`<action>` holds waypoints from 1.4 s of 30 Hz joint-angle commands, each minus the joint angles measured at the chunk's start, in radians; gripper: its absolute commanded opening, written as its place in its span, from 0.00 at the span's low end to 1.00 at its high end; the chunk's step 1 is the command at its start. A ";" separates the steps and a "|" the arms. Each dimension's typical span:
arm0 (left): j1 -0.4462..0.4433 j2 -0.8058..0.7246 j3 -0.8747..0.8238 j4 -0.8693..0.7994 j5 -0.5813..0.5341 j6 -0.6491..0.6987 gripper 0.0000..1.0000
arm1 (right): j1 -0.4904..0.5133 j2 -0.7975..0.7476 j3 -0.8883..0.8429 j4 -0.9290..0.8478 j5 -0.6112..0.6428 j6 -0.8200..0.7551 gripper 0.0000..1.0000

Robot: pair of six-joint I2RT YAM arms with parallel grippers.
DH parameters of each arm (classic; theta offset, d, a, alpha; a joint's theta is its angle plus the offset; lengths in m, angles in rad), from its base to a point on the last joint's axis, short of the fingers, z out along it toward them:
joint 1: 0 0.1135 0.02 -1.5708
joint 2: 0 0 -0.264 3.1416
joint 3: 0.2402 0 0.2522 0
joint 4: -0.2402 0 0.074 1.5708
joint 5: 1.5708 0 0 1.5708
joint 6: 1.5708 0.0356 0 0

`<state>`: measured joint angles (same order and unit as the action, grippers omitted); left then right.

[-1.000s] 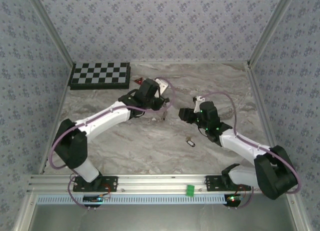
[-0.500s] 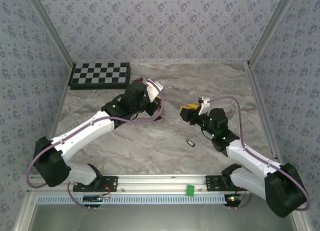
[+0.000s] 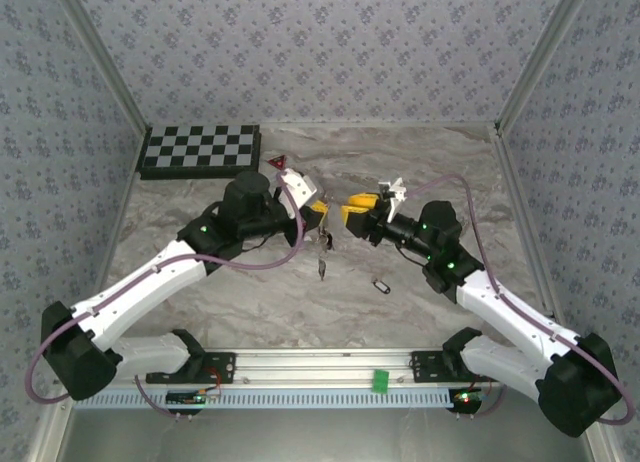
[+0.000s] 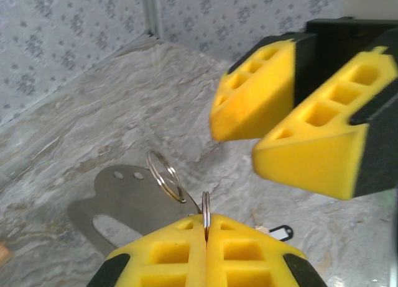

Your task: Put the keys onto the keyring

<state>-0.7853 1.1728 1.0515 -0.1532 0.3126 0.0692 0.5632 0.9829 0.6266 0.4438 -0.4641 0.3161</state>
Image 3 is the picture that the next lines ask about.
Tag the aluminium frame post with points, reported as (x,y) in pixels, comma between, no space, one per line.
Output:
(100,57)
(545,57)

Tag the grey metal front panel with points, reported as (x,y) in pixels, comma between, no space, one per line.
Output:
(320,437)

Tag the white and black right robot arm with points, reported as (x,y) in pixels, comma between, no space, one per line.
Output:
(505,307)

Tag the small green block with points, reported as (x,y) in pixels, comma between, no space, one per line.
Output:
(381,380)

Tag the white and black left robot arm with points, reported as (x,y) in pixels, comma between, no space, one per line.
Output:
(140,287)

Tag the black and grey chessboard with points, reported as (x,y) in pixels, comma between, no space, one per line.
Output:
(200,147)

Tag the black key tag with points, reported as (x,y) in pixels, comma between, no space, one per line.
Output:
(384,288)

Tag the red triangular tag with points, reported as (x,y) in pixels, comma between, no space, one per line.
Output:
(276,163)

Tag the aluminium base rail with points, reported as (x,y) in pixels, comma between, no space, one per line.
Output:
(310,367)

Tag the small circuit board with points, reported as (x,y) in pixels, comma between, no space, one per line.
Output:
(465,398)
(185,397)

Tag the aluminium side rail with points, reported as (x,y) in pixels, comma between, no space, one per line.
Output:
(521,207)
(123,207)

